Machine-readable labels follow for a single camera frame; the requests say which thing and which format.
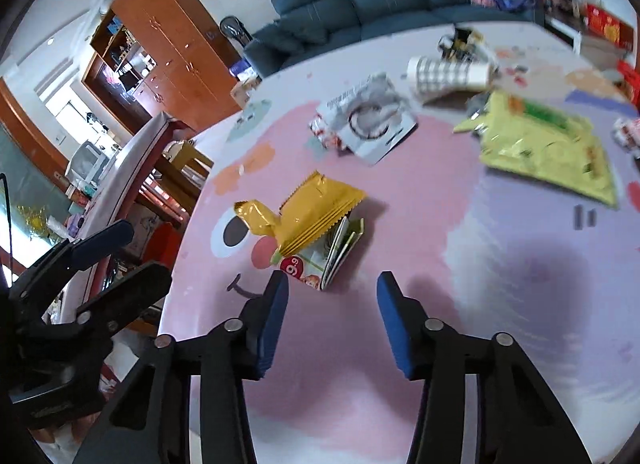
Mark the red white snack packet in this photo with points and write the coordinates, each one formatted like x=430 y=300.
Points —
x=340 y=254

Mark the brown cardboard box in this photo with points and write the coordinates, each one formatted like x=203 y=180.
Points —
x=245 y=91

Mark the small red white packet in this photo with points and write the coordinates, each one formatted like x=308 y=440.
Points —
x=627 y=136

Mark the red gift box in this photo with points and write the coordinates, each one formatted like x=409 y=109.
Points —
x=607 y=26

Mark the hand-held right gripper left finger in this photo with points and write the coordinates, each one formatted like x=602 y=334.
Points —
x=272 y=324

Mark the yellow snack wrapper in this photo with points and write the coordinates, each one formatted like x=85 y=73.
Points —
x=310 y=209

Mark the wooden cabinet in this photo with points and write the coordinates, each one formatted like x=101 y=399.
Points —
x=170 y=38

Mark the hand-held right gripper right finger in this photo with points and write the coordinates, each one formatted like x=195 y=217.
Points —
x=397 y=324

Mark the black standing fan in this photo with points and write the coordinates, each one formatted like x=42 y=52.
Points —
x=232 y=28

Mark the white kitchen appliance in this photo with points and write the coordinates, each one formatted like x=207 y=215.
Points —
x=90 y=161

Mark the wooden stool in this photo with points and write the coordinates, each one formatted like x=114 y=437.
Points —
x=192 y=158

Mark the checked paper cup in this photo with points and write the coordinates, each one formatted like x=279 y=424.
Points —
x=445 y=74

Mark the yellow green plastic bag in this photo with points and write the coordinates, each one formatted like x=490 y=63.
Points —
x=545 y=148

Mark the white low cabinet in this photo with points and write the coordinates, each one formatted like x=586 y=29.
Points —
x=585 y=43

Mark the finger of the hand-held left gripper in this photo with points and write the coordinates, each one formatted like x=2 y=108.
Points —
x=100 y=244
x=135 y=289

